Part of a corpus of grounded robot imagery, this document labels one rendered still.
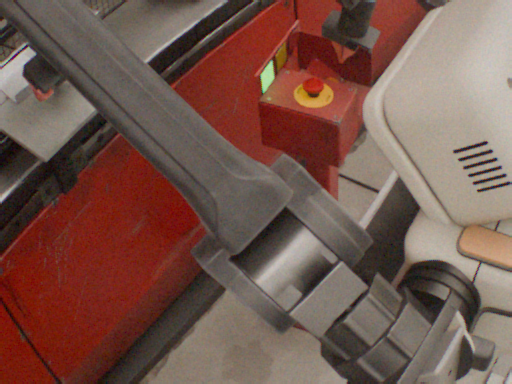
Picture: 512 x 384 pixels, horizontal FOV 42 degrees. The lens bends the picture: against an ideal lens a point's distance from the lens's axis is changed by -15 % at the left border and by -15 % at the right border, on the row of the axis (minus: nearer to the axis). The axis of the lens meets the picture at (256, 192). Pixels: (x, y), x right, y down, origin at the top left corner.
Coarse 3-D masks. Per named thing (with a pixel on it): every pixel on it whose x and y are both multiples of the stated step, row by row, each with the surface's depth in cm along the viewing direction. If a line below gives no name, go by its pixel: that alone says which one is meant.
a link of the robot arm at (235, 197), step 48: (0, 0) 44; (48, 0) 45; (48, 48) 46; (96, 48) 47; (96, 96) 48; (144, 96) 49; (144, 144) 50; (192, 144) 51; (192, 192) 52; (240, 192) 53; (288, 192) 54; (240, 240) 54; (336, 240) 55; (240, 288) 55
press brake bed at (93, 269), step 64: (256, 0) 154; (320, 0) 177; (384, 0) 209; (192, 64) 148; (256, 64) 166; (384, 64) 240; (256, 128) 179; (128, 192) 148; (0, 256) 120; (64, 256) 137; (128, 256) 157; (192, 256) 183; (0, 320) 126; (64, 320) 145; (128, 320) 169; (192, 320) 196
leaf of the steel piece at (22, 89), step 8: (16, 72) 117; (8, 80) 116; (16, 80) 115; (24, 80) 115; (0, 88) 115; (8, 88) 114; (16, 88) 114; (24, 88) 110; (8, 96) 113; (16, 96) 110; (24, 96) 111
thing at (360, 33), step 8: (344, 8) 130; (328, 16) 134; (336, 16) 135; (344, 16) 129; (328, 24) 133; (336, 24) 133; (344, 24) 130; (352, 24) 129; (360, 24) 128; (368, 24) 130; (336, 32) 132; (344, 32) 131; (352, 32) 130; (360, 32) 130; (368, 32) 133; (376, 32) 134; (352, 40) 131; (360, 40) 132; (368, 40) 132; (376, 40) 133; (368, 48) 131
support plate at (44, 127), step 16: (0, 96) 113; (32, 96) 112; (64, 96) 111; (80, 96) 110; (0, 112) 111; (16, 112) 110; (32, 112) 109; (48, 112) 109; (64, 112) 108; (80, 112) 108; (96, 112) 108; (0, 128) 108; (16, 128) 107; (32, 128) 107; (48, 128) 106; (64, 128) 106; (80, 128) 107; (32, 144) 104; (48, 144) 104; (64, 144) 105; (48, 160) 103
